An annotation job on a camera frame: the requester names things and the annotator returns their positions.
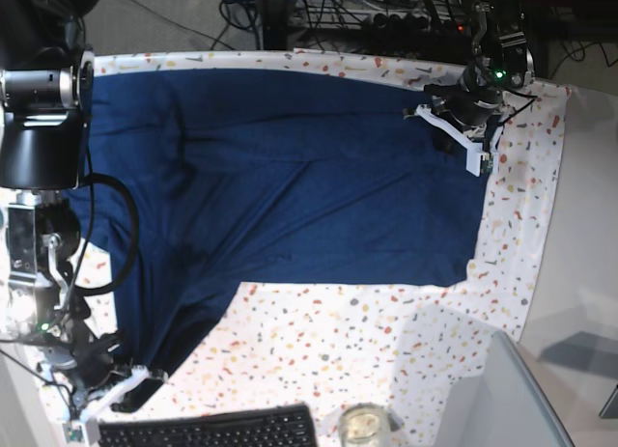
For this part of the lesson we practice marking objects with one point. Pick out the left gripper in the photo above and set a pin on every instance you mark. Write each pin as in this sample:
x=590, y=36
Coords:
x=467, y=104

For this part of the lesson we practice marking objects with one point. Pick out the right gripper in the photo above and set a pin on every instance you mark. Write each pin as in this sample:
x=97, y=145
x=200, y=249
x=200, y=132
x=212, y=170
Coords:
x=83, y=359

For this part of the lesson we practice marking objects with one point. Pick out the blue t-shirt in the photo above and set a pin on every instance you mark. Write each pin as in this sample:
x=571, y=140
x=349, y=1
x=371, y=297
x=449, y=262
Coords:
x=272, y=176

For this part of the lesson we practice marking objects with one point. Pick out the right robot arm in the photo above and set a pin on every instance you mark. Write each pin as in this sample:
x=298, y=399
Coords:
x=47, y=77

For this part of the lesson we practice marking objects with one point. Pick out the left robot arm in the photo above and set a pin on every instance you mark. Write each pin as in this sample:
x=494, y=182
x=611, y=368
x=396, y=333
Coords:
x=500, y=63

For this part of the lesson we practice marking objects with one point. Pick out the black power strip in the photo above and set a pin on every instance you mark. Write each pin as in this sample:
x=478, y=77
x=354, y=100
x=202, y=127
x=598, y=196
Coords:
x=324, y=15

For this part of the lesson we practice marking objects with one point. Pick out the black keyboard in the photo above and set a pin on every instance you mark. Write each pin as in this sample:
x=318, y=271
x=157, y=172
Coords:
x=282, y=426

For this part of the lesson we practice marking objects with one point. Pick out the terrazzo patterned tablecloth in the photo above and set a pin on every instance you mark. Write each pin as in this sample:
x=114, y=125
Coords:
x=399, y=346

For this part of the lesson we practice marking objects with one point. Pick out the glass jar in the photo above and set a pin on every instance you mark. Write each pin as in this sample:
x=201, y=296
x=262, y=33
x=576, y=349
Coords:
x=364, y=425

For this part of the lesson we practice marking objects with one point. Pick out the grey monitor edge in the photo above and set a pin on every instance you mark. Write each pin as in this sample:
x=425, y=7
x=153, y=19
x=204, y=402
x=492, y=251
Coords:
x=504, y=406

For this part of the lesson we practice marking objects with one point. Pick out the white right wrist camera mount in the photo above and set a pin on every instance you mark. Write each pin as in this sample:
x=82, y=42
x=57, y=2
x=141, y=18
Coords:
x=80, y=424

